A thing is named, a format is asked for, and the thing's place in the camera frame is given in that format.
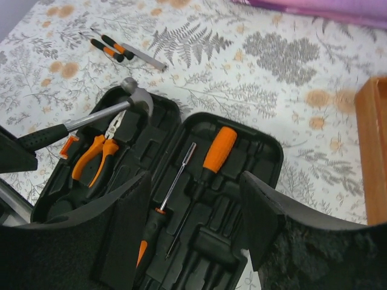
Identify black plastic tool case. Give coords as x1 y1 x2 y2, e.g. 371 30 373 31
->
30 85 284 290

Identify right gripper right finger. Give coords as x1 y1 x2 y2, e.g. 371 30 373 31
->
239 172 386 289

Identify small precision screwdriver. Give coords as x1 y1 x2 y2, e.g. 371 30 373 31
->
79 32 125 63
90 27 135 62

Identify wooden compartment tray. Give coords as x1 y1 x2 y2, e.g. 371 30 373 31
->
355 76 386 225

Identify orange handled long-nose pliers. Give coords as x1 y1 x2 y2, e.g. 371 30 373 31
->
71 111 125 199

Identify large black orange screwdriver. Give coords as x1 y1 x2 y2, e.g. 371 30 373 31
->
136 142 197 275

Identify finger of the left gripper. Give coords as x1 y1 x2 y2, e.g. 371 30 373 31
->
0 127 37 173

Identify folded purple cloth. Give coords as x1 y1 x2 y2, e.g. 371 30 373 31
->
239 0 386 29

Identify small black handled hammer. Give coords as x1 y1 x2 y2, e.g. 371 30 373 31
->
18 77 154 152

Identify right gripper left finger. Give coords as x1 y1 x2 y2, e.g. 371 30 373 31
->
1 172 151 289

